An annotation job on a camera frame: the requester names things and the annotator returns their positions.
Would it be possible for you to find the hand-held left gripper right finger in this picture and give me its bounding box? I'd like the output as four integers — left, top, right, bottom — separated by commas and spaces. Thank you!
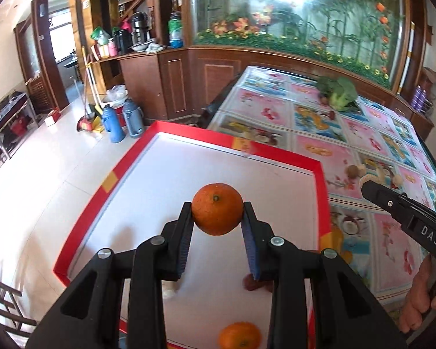
242, 201, 408, 349

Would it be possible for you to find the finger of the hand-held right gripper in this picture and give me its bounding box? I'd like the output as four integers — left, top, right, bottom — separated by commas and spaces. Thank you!
361, 181, 419, 227

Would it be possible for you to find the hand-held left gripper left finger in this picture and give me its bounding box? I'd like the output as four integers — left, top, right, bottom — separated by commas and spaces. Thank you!
25, 201, 195, 349

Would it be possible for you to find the orange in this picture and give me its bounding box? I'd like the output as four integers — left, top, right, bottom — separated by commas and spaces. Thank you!
191, 183, 244, 236
218, 322, 262, 349

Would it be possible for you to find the white mat with red border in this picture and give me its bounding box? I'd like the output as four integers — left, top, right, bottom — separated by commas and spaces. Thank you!
54, 121, 332, 349

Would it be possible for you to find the person's right hand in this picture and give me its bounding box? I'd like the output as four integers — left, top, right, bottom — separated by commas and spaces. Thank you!
399, 254, 436, 334

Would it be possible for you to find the green bok choy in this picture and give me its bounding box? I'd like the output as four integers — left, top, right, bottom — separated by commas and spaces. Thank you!
316, 76, 358, 111

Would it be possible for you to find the grey blue thermos flask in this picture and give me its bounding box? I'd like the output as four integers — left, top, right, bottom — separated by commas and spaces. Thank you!
122, 98, 145, 139

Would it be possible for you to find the white yellow rolled mat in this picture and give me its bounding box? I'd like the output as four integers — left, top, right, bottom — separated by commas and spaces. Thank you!
400, 22, 416, 93

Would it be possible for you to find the dustpan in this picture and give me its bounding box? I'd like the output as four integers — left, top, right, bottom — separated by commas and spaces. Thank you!
76, 113, 97, 132

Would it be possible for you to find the wooden cabinet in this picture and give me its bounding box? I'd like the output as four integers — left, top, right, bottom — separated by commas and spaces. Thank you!
91, 45, 435, 142

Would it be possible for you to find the white plastic bag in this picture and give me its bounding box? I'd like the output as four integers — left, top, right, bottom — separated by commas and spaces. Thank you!
106, 85, 128, 103

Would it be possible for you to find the small red white box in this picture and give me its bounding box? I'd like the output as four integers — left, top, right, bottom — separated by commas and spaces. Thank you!
44, 108, 62, 127

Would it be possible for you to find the broom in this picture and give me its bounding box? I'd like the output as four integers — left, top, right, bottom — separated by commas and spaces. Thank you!
82, 45, 104, 115

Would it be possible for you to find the floral glass panel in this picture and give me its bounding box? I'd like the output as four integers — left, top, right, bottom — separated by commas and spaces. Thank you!
187, 0, 411, 91

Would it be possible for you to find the black flask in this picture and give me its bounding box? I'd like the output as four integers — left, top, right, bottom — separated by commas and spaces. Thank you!
116, 29, 131, 54

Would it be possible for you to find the green plastic bottle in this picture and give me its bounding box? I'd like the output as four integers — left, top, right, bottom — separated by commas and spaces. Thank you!
168, 12, 184, 49

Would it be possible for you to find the black coffee maker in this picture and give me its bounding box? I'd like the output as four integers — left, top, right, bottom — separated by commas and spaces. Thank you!
130, 12, 148, 46

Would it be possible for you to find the green plastic bag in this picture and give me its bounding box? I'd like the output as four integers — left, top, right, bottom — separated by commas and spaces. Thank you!
90, 26, 111, 46

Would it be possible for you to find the metal frame chair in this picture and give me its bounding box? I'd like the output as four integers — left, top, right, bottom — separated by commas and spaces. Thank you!
0, 92, 39, 177

